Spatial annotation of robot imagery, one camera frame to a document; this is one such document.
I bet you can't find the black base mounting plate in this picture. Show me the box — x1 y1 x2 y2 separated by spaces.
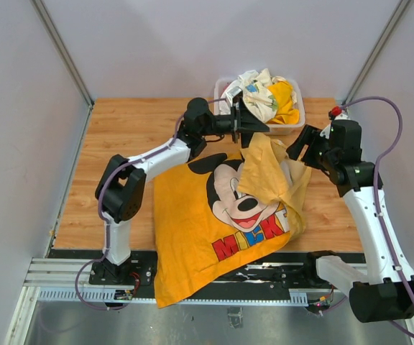
88 251 331 304

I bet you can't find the yellow pillowcase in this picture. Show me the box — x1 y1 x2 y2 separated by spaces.
153 133 311 308

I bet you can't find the left aluminium frame post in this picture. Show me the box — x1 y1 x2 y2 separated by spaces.
30 0 96 107

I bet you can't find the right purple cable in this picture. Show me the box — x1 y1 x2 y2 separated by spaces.
314 96 414 341

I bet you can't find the right aluminium frame post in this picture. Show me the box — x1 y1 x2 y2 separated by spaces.
340 0 414 105

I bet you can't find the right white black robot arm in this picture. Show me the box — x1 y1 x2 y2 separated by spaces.
287 119 414 323

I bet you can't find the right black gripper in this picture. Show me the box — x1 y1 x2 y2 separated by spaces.
287 124 338 171

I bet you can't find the translucent plastic bin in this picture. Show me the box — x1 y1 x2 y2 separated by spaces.
213 77 307 137

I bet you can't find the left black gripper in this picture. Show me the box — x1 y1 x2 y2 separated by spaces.
201 98 270 149

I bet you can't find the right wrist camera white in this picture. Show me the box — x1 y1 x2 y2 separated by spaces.
324 106 350 138

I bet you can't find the white printed cloth in bin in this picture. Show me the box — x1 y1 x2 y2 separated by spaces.
216 68 300 124

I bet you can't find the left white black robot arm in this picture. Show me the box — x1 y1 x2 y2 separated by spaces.
89 96 270 285

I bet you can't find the aluminium frame post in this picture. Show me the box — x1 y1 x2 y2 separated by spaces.
340 0 414 105
30 0 96 107

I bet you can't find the yellow cloth in bin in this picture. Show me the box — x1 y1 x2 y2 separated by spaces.
267 81 300 125

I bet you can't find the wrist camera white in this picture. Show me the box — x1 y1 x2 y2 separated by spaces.
324 106 350 138
224 86 242 107

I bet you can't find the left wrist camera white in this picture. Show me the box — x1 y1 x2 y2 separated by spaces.
224 86 242 107

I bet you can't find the grey slotted cable duct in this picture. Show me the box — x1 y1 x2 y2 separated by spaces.
38 287 309 307

